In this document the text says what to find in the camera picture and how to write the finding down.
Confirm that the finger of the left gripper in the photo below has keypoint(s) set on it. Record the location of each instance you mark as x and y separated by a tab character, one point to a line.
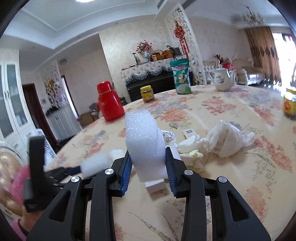
74	170

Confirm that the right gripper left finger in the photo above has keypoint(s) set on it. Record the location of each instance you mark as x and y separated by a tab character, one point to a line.
65	217

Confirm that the white cardboard box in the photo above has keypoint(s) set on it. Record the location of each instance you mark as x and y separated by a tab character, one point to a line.
155	186

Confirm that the small qr code box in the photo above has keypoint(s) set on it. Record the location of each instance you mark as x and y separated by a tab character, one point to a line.
189	132

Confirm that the white foam roll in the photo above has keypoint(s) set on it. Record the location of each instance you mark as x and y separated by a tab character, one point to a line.
146	146

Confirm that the white tissue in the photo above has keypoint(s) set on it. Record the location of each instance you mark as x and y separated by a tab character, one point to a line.
224	140

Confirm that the paper bag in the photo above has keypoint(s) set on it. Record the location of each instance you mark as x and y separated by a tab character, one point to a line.
192	157

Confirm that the pink lined trash bin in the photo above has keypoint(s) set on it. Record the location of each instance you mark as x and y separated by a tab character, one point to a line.
18	183

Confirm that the tufted beige dining chair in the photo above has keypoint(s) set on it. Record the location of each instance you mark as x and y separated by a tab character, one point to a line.
11	162

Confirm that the low white cabinet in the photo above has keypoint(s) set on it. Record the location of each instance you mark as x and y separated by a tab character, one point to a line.
63	123

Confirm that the white glass door cabinet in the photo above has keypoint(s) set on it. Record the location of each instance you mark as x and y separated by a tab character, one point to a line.
16	122

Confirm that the red thermos jug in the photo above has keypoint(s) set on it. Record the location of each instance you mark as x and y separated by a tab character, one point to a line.
109	102

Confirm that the yellow lid jar far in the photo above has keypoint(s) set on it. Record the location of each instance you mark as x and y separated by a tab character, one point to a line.
147	93

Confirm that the black piano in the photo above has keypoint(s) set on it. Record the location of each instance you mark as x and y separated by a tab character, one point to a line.
159	83

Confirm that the white floral teapot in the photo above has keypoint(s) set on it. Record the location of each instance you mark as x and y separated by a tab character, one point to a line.
223	79

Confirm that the green snack bag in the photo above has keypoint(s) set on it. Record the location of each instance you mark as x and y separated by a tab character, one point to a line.
180	69

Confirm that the floral lace piano cover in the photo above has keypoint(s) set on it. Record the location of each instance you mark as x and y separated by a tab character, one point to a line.
141	72

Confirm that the white sofa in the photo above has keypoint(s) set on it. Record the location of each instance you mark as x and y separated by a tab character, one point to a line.
246	72

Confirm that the yellow label jar right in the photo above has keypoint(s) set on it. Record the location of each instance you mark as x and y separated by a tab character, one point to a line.
289	102

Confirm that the black handbag on piano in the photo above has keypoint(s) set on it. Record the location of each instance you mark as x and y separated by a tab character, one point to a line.
175	51

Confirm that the pink flower vase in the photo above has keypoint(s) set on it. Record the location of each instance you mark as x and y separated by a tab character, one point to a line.
144	48

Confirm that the brown curtain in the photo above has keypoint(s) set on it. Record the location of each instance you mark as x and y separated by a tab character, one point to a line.
264	53

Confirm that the red chinese knot ornament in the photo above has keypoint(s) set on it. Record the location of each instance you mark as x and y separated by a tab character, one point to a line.
180	35

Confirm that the chandelier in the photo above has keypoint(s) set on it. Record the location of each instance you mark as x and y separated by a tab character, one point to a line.
251	18

